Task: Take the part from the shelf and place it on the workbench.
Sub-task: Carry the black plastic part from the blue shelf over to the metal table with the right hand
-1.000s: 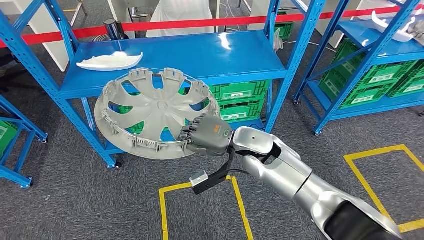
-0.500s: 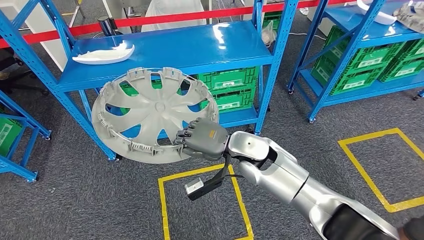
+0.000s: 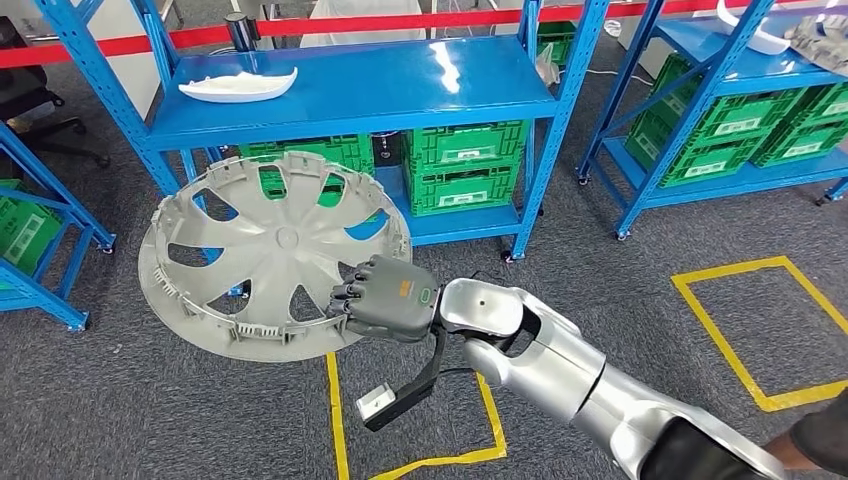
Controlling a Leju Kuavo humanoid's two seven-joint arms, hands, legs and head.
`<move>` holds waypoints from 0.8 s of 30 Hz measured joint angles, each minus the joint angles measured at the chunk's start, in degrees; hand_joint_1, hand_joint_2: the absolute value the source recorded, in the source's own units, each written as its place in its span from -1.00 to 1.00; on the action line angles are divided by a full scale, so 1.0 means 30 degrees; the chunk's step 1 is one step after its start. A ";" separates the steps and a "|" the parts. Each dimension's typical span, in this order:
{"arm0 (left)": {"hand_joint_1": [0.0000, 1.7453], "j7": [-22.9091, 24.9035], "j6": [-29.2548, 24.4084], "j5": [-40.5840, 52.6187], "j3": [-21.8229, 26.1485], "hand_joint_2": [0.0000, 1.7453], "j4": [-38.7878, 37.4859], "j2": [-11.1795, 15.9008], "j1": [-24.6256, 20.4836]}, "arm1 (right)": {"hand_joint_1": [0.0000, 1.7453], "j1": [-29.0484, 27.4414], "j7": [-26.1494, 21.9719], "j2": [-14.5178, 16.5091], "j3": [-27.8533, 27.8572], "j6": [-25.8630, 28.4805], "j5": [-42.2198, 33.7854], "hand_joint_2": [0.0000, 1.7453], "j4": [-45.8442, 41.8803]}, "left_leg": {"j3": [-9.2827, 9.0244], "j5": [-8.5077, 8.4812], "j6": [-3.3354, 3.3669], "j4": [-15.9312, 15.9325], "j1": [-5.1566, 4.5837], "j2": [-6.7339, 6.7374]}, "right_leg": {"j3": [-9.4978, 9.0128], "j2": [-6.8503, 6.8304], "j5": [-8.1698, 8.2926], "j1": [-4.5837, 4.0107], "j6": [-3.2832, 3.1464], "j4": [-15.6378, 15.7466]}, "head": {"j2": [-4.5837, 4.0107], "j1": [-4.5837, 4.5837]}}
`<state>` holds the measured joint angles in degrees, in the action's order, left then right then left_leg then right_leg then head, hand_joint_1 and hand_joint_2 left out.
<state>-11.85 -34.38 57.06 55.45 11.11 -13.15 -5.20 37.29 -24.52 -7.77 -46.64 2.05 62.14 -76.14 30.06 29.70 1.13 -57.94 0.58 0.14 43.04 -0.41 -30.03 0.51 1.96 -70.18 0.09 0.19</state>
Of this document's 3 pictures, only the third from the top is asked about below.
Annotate red barrier belt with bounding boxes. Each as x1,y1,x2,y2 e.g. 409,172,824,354
0,0,848,70

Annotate white board panel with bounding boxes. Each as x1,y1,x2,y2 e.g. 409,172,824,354
86,0,164,121

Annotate black stanchion post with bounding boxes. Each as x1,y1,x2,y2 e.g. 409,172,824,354
223,11,261,54

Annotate blue metal shelf rack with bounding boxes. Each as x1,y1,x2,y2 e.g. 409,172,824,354
576,0,848,242
0,122,118,333
36,0,609,297

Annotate black office chair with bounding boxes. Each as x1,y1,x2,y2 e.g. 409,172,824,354
0,16,113,168

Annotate white plastic car part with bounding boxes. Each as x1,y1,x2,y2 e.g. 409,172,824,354
715,0,792,56
178,66,299,105

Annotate grey plastic car part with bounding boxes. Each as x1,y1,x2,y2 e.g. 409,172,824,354
784,13,848,75

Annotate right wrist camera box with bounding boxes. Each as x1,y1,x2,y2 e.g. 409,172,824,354
354,329,449,434

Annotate silver wheel hubcap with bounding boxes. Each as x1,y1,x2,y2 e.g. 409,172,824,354
137,150,413,364

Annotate clear plastic bag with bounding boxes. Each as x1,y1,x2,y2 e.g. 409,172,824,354
533,41,563,87

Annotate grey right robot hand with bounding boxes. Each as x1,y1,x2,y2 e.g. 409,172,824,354
325,254,443,344

